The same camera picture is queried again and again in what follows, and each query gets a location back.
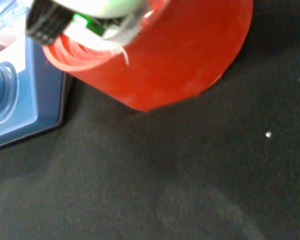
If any orange flask support ring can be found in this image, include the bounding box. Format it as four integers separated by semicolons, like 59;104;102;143
42;0;254;112

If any black bench cloth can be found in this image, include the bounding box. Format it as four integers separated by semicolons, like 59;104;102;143
0;0;300;240

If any heater with blue base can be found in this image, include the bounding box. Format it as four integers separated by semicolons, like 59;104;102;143
0;0;67;152

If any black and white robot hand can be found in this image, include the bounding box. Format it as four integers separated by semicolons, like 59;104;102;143
26;0;151;66

